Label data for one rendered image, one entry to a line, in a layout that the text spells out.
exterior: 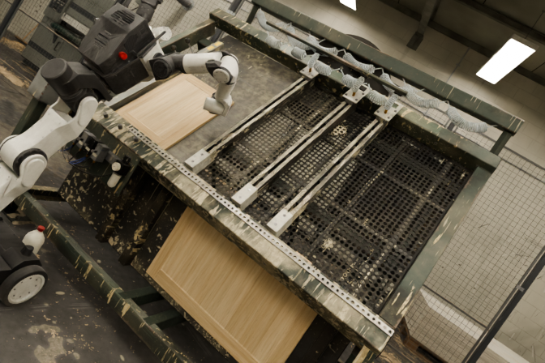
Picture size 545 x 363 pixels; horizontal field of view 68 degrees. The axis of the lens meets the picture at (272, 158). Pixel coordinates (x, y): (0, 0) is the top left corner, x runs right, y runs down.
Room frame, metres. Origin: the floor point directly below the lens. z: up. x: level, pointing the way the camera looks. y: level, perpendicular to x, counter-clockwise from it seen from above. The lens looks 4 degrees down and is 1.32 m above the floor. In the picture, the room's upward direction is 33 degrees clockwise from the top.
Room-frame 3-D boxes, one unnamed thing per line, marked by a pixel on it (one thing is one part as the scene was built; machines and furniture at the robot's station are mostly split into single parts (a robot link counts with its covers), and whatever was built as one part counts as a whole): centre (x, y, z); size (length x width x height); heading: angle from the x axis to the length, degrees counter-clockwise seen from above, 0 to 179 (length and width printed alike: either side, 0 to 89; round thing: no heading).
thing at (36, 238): (2.11, 0.84, 0.10); 0.10 x 0.10 x 0.20
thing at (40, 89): (2.23, 1.27, 0.84); 0.12 x 0.12 x 0.18; 68
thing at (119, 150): (2.13, 0.84, 0.69); 0.50 x 0.14 x 0.24; 68
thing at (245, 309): (2.06, -0.16, 0.52); 0.90 x 0.02 x 0.55; 68
